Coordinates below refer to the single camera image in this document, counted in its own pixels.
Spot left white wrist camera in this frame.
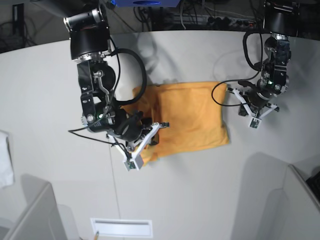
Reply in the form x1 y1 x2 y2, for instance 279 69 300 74
226 86 280 129

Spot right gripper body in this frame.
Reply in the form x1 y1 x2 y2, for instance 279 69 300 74
109 109 151 143

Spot camera black cable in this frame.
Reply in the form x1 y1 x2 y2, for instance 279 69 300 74
67 49 133 161
211 69 263 108

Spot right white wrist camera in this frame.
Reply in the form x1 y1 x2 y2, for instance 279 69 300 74
107 121 171 172

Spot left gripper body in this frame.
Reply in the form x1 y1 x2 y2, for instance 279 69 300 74
240 83 273 112

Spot pencil at bottom edge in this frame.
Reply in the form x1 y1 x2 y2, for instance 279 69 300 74
93 231 99 240

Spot white table slot plate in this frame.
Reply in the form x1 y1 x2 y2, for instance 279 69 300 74
90 218 153 238

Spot white cloth at left edge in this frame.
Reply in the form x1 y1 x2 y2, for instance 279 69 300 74
0 131 15 189

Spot left grey partition panel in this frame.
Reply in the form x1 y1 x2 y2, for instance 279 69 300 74
0 182 68 240

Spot yellow orange T-shirt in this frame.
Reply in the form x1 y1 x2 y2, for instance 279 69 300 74
124 81 229 164

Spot grey partition panel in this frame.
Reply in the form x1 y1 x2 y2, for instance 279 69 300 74
0 182 68 240
256 165 320 240

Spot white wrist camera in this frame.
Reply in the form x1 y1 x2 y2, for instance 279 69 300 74
107 121 171 172
226 86 280 129

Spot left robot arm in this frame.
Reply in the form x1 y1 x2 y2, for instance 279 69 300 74
238 0 300 118

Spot right grey partition panel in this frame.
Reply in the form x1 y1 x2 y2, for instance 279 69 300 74
256 165 320 240

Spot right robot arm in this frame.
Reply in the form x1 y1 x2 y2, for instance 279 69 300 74
63 0 151 143

